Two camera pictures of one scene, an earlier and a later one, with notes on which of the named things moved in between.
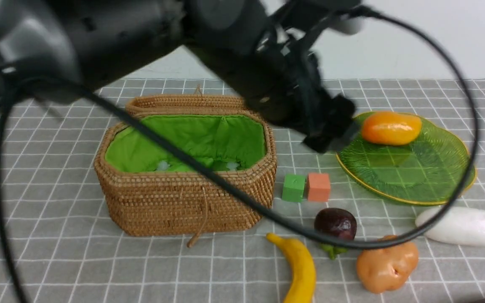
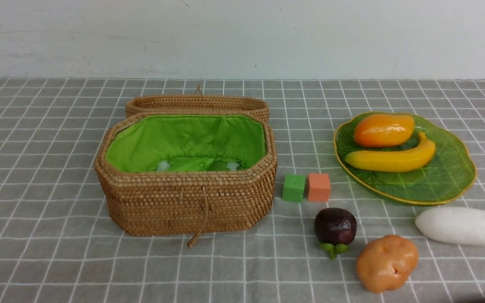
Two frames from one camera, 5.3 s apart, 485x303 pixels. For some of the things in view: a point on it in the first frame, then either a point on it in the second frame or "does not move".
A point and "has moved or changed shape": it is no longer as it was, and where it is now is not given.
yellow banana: [302, 288] → [395, 160]
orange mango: [391, 128] has moved or changed shape
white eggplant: [463, 225] does not move
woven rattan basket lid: [198, 104] does not move
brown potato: [381, 269] does not move
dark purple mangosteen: [337, 220] does not move
